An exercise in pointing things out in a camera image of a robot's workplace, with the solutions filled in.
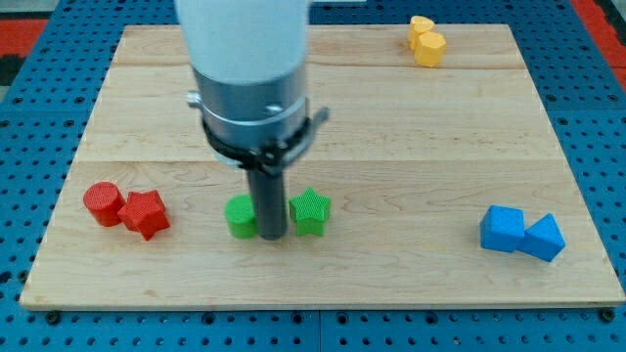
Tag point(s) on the red cylinder block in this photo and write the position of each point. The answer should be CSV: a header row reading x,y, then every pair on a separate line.
x,y
103,200

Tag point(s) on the yellow hexagon block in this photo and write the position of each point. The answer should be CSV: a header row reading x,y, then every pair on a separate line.
x,y
430,49

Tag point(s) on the yellow pentagon block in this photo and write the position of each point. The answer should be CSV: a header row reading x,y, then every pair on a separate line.
x,y
418,25

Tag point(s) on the blue triangular prism block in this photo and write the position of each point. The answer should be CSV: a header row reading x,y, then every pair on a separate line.
x,y
543,239

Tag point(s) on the light wooden board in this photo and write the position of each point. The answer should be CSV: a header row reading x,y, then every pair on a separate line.
x,y
411,159

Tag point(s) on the red star block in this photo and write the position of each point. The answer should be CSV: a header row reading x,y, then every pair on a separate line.
x,y
144,213

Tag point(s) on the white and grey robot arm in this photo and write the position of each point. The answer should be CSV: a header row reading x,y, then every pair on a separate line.
x,y
248,58

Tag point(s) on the blue cube block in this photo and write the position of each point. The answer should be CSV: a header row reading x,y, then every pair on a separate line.
x,y
502,228

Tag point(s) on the green cylinder block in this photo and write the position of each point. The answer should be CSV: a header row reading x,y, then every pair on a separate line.
x,y
240,217

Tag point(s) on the green star block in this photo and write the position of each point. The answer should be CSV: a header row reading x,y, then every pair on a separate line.
x,y
310,212

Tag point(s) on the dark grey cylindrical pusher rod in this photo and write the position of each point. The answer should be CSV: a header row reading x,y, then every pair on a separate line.
x,y
268,198

